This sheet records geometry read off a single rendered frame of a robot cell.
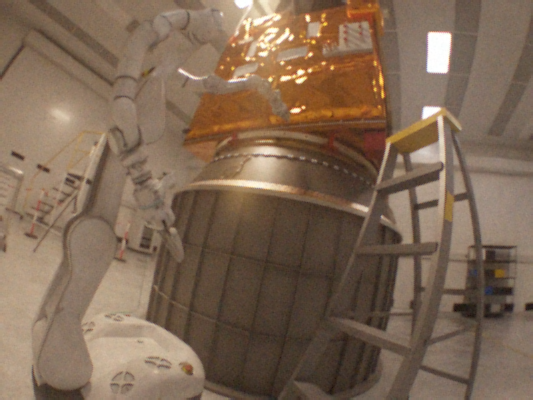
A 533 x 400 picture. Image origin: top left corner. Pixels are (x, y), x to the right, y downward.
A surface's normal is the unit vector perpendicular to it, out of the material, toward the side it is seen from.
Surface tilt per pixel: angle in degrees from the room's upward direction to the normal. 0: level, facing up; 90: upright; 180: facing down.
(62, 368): 90
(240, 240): 90
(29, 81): 90
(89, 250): 90
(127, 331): 74
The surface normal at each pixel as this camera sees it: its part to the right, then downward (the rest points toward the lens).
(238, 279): -0.22, -0.30
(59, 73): 0.87, 0.05
